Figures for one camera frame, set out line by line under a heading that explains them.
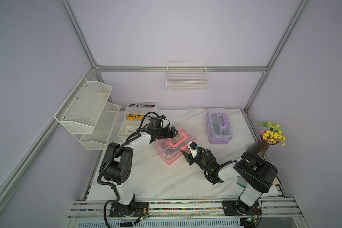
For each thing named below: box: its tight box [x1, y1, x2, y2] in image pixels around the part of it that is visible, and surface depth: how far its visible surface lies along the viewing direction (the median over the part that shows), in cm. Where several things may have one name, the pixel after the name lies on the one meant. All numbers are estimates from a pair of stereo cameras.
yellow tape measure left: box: [126, 114, 136, 121], surface depth 106 cm
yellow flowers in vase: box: [246, 121, 287, 159], surface depth 79 cm
